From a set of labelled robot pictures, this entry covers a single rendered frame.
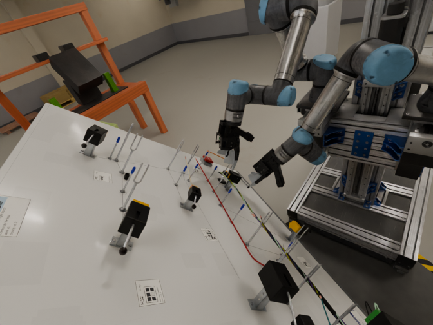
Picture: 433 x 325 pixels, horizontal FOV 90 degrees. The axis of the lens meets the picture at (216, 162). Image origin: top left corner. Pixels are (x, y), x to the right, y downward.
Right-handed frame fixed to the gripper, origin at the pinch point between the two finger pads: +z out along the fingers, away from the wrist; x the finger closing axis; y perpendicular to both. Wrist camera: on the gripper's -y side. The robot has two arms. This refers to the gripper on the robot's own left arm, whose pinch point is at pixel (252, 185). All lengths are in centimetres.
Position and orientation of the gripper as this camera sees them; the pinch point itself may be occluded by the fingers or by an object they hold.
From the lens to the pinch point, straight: 109.4
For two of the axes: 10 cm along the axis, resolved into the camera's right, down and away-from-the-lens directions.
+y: -6.6, -7.4, 1.3
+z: -5.8, 6.1, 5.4
